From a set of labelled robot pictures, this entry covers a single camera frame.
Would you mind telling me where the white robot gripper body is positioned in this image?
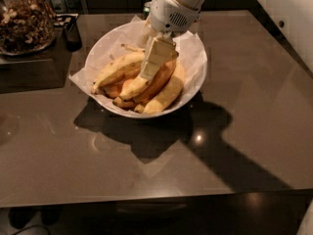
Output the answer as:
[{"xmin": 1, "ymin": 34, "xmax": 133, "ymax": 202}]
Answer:
[{"xmin": 149, "ymin": 0, "xmax": 199, "ymax": 34}]

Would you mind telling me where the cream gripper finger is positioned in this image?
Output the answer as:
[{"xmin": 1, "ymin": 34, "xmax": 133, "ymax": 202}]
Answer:
[
  {"xmin": 140, "ymin": 35, "xmax": 177, "ymax": 80},
  {"xmin": 137, "ymin": 18, "xmax": 157, "ymax": 48}
]

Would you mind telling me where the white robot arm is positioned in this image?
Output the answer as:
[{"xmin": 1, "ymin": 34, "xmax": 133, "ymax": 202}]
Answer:
[{"xmin": 138, "ymin": 0, "xmax": 205, "ymax": 79}]

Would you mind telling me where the orange ripe banana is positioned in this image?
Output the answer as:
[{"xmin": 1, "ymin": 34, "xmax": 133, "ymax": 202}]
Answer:
[{"xmin": 133, "ymin": 60, "xmax": 176, "ymax": 103}]

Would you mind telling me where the top long yellow banana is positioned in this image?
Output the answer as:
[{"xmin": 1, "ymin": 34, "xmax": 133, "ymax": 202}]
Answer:
[{"xmin": 91, "ymin": 50, "xmax": 145, "ymax": 95}]

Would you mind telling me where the white bowl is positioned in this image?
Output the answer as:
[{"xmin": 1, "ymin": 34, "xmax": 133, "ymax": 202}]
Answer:
[{"xmin": 83, "ymin": 20, "xmax": 208, "ymax": 119}]

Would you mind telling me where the front right yellow banana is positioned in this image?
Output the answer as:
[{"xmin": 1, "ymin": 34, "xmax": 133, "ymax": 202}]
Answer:
[{"xmin": 134, "ymin": 62, "xmax": 185, "ymax": 115}]

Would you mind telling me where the small middle yellow banana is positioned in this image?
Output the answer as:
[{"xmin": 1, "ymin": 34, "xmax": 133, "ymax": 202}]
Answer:
[{"xmin": 119, "ymin": 75, "xmax": 152, "ymax": 101}]

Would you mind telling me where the left lower orange banana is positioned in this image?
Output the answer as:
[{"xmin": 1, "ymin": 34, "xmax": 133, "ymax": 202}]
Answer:
[{"xmin": 98, "ymin": 68, "xmax": 140, "ymax": 99}]

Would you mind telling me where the bottom small banana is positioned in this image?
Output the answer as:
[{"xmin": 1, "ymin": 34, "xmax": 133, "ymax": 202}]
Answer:
[{"xmin": 112, "ymin": 97, "xmax": 136, "ymax": 109}]

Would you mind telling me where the green soda can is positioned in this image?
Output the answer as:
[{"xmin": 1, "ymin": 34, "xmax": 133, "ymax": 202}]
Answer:
[{"xmin": 143, "ymin": 1, "xmax": 151, "ymax": 20}]

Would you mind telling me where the white paper liner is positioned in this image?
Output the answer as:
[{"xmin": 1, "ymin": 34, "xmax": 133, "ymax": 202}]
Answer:
[{"xmin": 68, "ymin": 15, "xmax": 208, "ymax": 119}]

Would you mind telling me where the small black container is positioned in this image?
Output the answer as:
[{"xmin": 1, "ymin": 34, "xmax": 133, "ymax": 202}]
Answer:
[{"xmin": 64, "ymin": 16, "xmax": 82, "ymax": 52}]

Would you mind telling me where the dark tray stand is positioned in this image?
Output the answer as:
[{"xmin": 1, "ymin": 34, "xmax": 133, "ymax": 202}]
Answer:
[{"xmin": 0, "ymin": 28, "xmax": 72, "ymax": 94}]

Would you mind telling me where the glass jar of nuts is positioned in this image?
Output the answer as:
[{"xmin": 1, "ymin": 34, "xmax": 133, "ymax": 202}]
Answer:
[{"xmin": 0, "ymin": 0, "xmax": 55, "ymax": 56}]

